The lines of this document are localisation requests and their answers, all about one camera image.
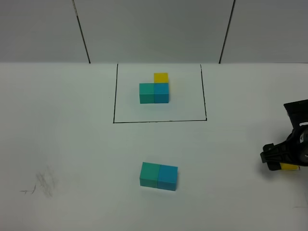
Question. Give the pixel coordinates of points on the blue template block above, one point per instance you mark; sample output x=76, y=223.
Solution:
x=161, y=93

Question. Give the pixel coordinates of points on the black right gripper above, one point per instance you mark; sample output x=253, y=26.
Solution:
x=273, y=155

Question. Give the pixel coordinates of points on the green template block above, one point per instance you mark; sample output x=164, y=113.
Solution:
x=146, y=93

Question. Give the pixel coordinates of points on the yellow template block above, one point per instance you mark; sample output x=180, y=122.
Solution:
x=161, y=78

